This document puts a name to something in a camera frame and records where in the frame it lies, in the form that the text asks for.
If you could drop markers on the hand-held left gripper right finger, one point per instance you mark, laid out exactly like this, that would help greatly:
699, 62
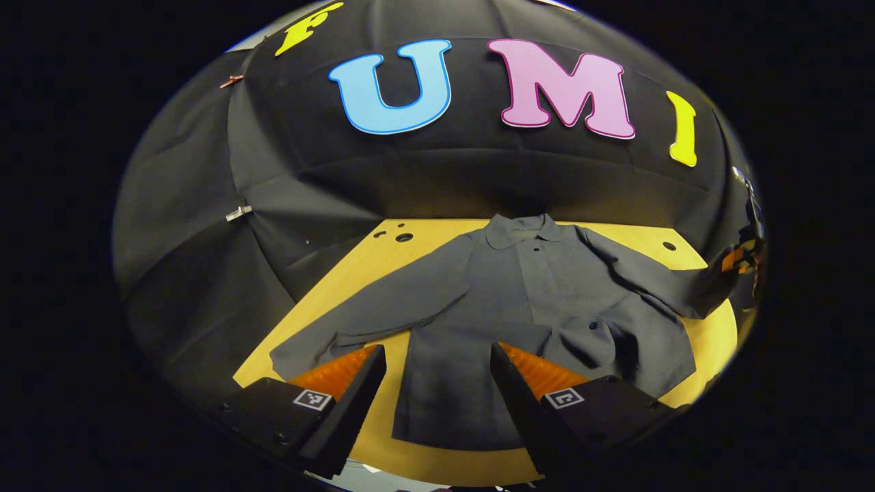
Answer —
516, 403

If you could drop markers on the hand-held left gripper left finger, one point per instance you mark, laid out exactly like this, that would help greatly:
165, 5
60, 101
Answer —
355, 403

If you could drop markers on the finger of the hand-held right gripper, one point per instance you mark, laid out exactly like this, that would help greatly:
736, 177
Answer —
733, 260

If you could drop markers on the grey long-sleeved collared shirt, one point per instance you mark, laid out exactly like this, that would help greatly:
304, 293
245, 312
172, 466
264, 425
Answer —
478, 301

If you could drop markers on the silver metal clip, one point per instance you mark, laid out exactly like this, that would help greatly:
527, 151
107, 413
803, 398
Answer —
238, 213

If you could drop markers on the black backdrop cloth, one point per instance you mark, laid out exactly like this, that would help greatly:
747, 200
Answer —
437, 178

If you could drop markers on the small red clip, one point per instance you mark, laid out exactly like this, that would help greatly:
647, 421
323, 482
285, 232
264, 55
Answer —
231, 81

